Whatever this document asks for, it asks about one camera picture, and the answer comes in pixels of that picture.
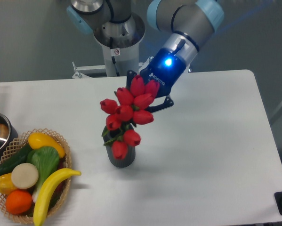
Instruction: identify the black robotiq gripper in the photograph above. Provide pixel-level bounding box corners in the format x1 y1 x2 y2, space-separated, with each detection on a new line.
126 48 186 113

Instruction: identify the red tulip bouquet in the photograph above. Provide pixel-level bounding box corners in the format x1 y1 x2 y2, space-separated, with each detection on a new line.
100 74 160 161

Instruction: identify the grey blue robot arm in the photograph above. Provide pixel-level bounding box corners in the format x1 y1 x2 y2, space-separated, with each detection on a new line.
66 0 224 113

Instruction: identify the dark grey ribbed vase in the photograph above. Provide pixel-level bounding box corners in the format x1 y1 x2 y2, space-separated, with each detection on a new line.
102 126 136 168

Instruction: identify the green leafy vegetable toy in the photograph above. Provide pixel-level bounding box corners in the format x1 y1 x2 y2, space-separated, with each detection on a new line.
27 146 59 203

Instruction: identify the yellow squash toy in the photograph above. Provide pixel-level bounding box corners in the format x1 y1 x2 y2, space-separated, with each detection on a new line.
28 132 65 159

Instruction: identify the dark green cucumber toy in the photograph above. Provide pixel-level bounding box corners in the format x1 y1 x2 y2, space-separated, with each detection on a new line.
0 143 32 176

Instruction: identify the beige round disc toy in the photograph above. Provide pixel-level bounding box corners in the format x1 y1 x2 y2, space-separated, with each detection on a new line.
11 163 39 189

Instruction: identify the yellow plastic banana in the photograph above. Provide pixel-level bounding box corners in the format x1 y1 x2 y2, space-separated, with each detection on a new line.
33 168 81 226

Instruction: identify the orange plastic orange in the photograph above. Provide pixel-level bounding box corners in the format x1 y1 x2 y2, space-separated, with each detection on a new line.
5 190 32 215

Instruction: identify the yellow bell pepper toy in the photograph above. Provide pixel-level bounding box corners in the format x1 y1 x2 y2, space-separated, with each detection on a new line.
0 173 18 195

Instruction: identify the woven wicker basket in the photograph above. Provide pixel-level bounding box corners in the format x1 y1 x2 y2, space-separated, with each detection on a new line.
0 128 72 224

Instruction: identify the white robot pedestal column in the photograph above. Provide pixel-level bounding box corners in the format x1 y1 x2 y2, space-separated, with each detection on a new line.
94 13 145 77

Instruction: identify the black pedestal cable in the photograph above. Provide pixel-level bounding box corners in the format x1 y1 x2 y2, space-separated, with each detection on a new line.
109 37 121 77

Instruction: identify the white metal base frame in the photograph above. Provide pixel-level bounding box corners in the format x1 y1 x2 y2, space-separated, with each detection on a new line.
72 56 193 79

